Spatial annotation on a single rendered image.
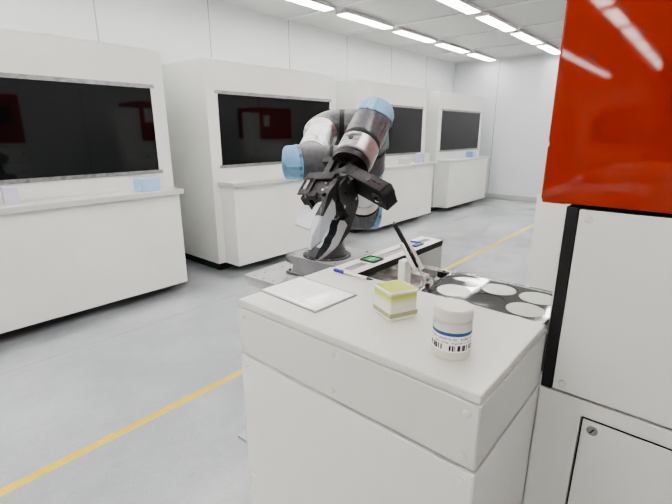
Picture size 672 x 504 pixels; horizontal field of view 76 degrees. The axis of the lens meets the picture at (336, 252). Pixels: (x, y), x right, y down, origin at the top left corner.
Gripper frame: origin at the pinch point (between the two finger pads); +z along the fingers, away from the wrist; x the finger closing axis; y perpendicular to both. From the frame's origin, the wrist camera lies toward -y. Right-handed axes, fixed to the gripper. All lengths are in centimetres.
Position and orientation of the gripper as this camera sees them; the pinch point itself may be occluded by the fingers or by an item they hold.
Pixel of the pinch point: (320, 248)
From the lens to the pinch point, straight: 69.0
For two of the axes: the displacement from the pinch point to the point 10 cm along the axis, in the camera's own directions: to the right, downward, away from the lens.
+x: -3.8, -6.0, -7.1
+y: -8.5, -0.8, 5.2
